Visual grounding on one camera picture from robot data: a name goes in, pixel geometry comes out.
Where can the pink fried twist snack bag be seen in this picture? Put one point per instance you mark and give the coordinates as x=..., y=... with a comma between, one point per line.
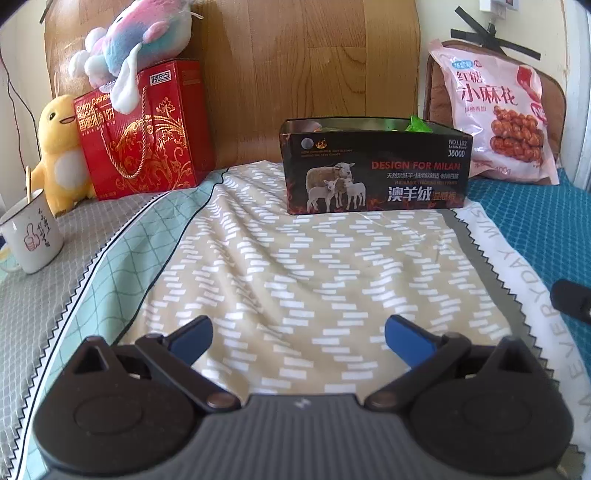
x=499, y=103

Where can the red gift box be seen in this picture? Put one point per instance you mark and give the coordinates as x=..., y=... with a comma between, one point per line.
x=162, y=145

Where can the wooden stick in mug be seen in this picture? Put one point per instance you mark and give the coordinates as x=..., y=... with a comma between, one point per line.
x=28, y=184

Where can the patchwork bed sheet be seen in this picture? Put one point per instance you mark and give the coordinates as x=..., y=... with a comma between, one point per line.
x=298, y=303

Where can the black sheep-print box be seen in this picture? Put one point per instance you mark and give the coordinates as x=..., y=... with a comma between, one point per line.
x=362, y=164

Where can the white plug adapter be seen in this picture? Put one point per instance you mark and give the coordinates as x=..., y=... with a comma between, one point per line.
x=498, y=7

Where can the white enamel mug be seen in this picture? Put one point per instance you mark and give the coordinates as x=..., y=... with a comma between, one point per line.
x=31, y=232

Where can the yellow duck plush toy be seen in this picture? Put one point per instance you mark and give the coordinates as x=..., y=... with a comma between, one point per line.
x=62, y=171

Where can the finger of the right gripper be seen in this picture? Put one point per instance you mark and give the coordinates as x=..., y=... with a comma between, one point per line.
x=572, y=299

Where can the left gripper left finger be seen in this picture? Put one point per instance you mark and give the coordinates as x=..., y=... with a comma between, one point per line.
x=118, y=410

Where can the wooden headboard panel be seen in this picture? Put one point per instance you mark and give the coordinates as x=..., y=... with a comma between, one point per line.
x=268, y=61

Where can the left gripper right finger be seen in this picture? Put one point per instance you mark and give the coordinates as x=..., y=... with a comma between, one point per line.
x=489, y=410

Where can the pink blue plush toy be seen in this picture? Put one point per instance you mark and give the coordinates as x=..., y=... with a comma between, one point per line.
x=143, y=34

